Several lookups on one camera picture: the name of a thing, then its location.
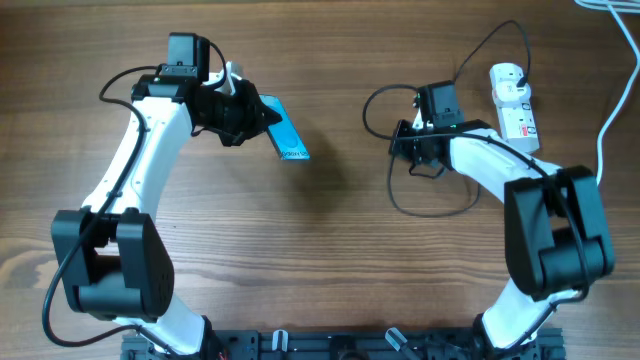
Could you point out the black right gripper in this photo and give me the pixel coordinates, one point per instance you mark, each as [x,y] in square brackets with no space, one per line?
[401,145]

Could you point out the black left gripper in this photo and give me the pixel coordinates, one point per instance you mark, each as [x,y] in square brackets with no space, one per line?
[256,115]

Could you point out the blue Galaxy smartphone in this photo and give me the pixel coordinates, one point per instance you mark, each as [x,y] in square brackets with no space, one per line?
[284,136]

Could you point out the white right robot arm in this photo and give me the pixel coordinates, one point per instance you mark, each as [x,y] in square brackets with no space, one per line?
[556,236]

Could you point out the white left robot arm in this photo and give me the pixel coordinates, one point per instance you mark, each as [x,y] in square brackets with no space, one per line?
[112,262]

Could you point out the white charger adapter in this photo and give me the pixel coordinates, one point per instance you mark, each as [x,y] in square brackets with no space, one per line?
[508,93]

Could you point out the white power strip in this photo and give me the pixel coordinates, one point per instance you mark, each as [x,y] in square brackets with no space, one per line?
[517,125]

